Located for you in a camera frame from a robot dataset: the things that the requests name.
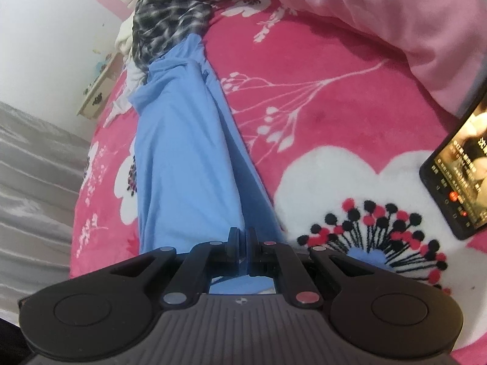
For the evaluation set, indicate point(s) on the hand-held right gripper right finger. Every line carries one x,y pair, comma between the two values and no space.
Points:
253,253

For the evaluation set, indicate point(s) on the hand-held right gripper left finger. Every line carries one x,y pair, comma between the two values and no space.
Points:
234,251

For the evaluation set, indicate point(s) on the light blue shirt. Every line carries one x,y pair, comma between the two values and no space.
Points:
182,152

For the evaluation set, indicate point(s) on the pink floral blanket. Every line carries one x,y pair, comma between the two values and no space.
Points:
342,102

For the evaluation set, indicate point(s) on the white garment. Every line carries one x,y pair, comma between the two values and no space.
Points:
131,80

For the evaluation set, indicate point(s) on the cream bedside cabinet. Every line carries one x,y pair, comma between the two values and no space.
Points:
99,91

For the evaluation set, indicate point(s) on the grey curtain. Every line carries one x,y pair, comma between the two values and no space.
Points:
34,178

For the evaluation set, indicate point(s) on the black smartphone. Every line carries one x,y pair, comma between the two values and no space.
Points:
460,167

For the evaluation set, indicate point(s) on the cream fleece garment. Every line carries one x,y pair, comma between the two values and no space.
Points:
123,40

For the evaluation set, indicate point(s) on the black white plaid shirt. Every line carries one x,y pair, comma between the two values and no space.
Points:
163,22

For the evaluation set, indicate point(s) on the pale pink floral quilt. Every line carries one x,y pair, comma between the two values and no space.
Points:
380,3

